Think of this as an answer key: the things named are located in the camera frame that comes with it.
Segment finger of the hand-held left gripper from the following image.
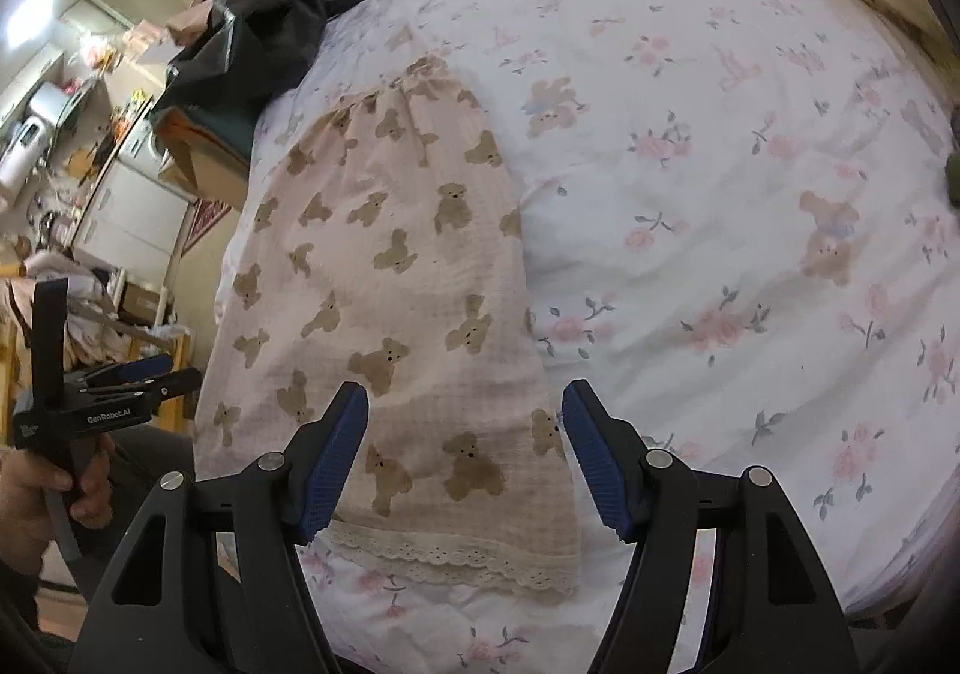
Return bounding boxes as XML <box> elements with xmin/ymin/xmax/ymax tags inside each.
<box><xmin>75</xmin><ymin>354</ymin><xmax>173</xmax><ymax>390</ymax></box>
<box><xmin>79</xmin><ymin>366</ymin><xmax>203</xmax><ymax>420</ymax></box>

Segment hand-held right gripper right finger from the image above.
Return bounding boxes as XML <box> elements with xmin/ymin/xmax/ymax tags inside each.
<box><xmin>561</xmin><ymin>378</ymin><xmax>860</xmax><ymax>674</ymax></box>

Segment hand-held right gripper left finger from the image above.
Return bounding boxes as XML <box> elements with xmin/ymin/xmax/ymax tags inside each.
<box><xmin>67</xmin><ymin>380</ymin><xmax>370</xmax><ymax>674</ymax></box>

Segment beige bear print pants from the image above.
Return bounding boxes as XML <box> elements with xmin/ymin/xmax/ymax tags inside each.
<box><xmin>191</xmin><ymin>53</ymin><xmax>586</xmax><ymax>596</ymax></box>

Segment person's left hand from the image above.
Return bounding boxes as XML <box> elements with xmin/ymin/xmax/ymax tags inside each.
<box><xmin>0</xmin><ymin>432</ymin><xmax>117</xmax><ymax>577</ymax></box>

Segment cardboard box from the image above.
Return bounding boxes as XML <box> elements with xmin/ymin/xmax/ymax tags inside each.
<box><xmin>120</xmin><ymin>282</ymin><xmax>164</xmax><ymax>324</ymax></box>

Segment white kitchen cabinet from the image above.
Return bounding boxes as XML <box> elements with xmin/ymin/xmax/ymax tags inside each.
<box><xmin>71</xmin><ymin>119</ymin><xmax>192</xmax><ymax>263</ymax></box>

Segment red patterned rug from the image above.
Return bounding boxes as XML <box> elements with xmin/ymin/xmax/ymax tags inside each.
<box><xmin>184</xmin><ymin>198</ymin><xmax>235</xmax><ymax>249</ymax></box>

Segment green and orange cloth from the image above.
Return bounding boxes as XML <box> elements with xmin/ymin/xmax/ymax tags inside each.
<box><xmin>154</xmin><ymin>104</ymin><xmax>260</xmax><ymax>173</ymax></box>

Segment floral bear print bed sheet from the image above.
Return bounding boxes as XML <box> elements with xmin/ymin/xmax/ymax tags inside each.
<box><xmin>191</xmin><ymin>0</ymin><xmax>960</xmax><ymax>674</ymax></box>

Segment black shiny cloth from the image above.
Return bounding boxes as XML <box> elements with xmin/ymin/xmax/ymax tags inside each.
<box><xmin>150</xmin><ymin>0</ymin><xmax>391</xmax><ymax>143</ymax></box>

